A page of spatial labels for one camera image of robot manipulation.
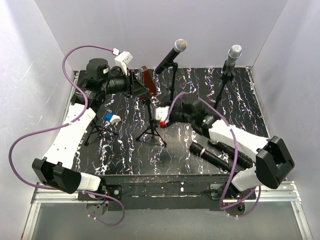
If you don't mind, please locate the black glitter microphone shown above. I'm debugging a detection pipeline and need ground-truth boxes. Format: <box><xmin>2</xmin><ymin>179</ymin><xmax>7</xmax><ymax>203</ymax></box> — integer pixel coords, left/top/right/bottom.
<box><xmin>207</xmin><ymin>139</ymin><xmax>254</xmax><ymax>169</ymax></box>

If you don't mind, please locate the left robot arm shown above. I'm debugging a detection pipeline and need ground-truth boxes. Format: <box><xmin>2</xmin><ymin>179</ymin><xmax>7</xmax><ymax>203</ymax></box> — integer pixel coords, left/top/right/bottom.
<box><xmin>32</xmin><ymin>58</ymin><xmax>156</xmax><ymax>200</ymax></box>

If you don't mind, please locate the black microphone iridescent head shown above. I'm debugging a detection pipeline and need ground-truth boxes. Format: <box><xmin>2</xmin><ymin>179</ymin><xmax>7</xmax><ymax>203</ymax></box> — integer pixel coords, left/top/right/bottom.
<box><xmin>155</xmin><ymin>39</ymin><xmax>188</xmax><ymax>75</ymax></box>

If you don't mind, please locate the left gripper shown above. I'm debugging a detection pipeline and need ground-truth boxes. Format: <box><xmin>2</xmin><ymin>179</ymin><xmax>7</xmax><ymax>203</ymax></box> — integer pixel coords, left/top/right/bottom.
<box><xmin>101</xmin><ymin>67</ymin><xmax>149</xmax><ymax>99</ymax></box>

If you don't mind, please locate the silver glitter microphone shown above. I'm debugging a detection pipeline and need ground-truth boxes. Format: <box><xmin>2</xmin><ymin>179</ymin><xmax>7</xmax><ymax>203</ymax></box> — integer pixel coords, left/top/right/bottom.
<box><xmin>222</xmin><ymin>44</ymin><xmax>242</xmax><ymax>75</ymax></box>

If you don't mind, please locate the small black tripod stand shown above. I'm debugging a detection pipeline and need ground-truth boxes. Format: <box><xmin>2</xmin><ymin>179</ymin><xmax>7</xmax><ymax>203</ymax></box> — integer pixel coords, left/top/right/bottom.
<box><xmin>84</xmin><ymin>116</ymin><xmax>118</xmax><ymax>147</ymax></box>

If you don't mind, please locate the brown wooden metronome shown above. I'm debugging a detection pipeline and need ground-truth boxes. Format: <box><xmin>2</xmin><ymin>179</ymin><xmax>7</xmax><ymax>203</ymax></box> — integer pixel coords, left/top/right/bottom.
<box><xmin>139</xmin><ymin>65</ymin><xmax>157</xmax><ymax>98</ymax></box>

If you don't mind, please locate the tall black tripod stand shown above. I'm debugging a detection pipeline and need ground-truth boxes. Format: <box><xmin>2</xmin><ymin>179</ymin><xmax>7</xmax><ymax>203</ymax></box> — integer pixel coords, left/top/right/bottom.
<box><xmin>135</xmin><ymin>95</ymin><xmax>167</xmax><ymax>147</ymax></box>

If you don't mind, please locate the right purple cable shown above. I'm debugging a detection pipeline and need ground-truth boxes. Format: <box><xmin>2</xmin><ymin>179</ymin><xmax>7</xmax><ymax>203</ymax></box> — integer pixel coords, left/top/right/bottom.
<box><xmin>164</xmin><ymin>91</ymin><xmax>262</xmax><ymax>217</ymax></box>

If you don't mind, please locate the white and blue block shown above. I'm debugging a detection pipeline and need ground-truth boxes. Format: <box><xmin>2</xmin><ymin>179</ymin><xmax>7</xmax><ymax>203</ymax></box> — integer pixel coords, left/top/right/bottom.
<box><xmin>104</xmin><ymin>112</ymin><xmax>121</xmax><ymax>125</ymax></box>

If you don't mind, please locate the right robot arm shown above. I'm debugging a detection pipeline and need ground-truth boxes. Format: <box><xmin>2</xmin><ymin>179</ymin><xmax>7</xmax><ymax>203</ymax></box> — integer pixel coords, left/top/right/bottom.
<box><xmin>164</xmin><ymin>97</ymin><xmax>295</xmax><ymax>199</ymax></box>

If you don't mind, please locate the right round base stand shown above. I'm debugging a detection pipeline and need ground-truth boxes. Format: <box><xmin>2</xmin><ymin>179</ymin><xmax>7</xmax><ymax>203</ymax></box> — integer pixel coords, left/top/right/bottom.
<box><xmin>213</xmin><ymin>72</ymin><xmax>235</xmax><ymax>110</ymax></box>

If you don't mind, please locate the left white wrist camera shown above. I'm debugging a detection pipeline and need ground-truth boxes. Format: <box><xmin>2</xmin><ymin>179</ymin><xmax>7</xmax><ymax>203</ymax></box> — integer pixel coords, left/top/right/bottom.
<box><xmin>112</xmin><ymin>48</ymin><xmax>133</xmax><ymax>76</ymax></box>

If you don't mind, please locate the matte black microphone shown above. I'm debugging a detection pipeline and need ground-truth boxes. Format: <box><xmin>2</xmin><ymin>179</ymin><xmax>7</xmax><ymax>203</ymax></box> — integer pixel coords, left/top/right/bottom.
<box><xmin>189</xmin><ymin>142</ymin><xmax>232</xmax><ymax>173</ymax></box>

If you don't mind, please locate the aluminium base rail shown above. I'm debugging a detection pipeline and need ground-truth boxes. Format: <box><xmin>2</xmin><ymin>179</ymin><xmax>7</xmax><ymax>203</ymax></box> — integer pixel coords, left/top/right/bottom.
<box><xmin>21</xmin><ymin>66</ymin><xmax>313</xmax><ymax>240</ymax></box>

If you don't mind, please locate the round base microphone stand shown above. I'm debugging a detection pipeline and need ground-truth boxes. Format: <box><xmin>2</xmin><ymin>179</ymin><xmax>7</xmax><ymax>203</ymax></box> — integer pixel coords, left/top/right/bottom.
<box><xmin>162</xmin><ymin>62</ymin><xmax>178</xmax><ymax>107</ymax></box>

